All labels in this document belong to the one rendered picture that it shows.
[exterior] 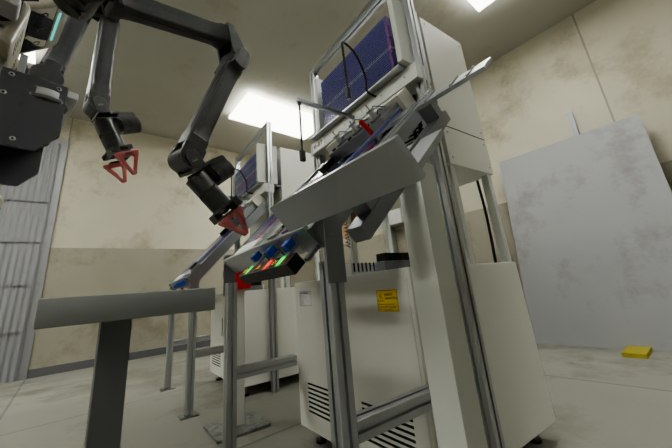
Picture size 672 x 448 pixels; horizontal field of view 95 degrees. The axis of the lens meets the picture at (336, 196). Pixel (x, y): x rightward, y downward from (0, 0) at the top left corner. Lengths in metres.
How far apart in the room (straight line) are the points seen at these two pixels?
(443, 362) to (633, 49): 3.51
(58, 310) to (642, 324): 3.09
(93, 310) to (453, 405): 0.59
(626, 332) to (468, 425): 2.52
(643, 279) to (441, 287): 2.57
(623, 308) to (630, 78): 1.91
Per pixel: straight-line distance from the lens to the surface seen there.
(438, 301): 0.63
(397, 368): 1.02
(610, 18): 4.06
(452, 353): 0.64
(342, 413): 0.74
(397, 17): 1.46
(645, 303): 3.11
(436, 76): 1.48
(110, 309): 0.60
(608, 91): 3.77
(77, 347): 4.67
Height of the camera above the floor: 0.58
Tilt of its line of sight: 17 degrees up
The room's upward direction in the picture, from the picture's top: 5 degrees counter-clockwise
